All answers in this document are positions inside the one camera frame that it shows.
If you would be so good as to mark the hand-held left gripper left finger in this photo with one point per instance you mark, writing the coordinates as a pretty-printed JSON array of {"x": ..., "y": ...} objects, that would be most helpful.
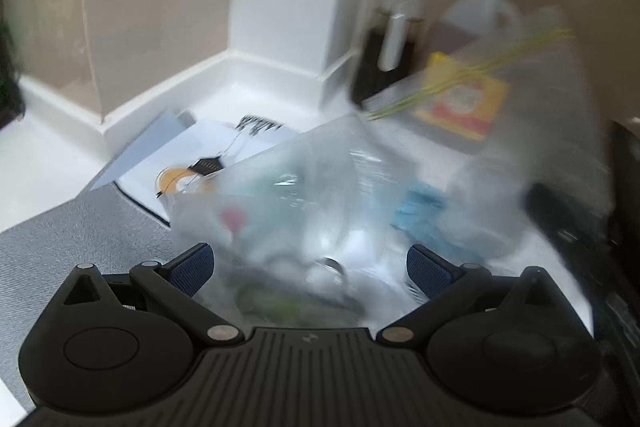
[{"x": 192, "y": 268}]

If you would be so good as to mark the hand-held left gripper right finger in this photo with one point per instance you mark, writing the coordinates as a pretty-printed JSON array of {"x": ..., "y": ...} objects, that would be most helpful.
[{"x": 427, "y": 273}]

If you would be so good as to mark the blue cloth piece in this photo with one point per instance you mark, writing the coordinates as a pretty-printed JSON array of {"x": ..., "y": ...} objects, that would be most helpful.
[{"x": 420, "y": 207}]

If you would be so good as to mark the clear plastic bag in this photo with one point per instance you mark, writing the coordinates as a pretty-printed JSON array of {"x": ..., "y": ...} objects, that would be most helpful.
[{"x": 310, "y": 187}]

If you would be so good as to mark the grey mat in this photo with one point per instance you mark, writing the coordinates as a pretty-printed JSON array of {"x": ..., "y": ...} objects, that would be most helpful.
[{"x": 75, "y": 232}]

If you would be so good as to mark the white printed card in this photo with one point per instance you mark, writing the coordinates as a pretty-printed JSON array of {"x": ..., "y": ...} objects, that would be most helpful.
[{"x": 210, "y": 142}]

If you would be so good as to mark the light blue paper sheet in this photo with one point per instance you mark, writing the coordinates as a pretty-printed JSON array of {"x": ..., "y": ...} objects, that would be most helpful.
[{"x": 145, "y": 142}]

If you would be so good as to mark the black stove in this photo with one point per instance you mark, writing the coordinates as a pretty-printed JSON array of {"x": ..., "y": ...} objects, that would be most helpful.
[{"x": 620, "y": 257}]

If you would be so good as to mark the cooking wine jug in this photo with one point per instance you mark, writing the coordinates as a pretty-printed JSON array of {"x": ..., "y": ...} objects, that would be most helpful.
[{"x": 480, "y": 12}]

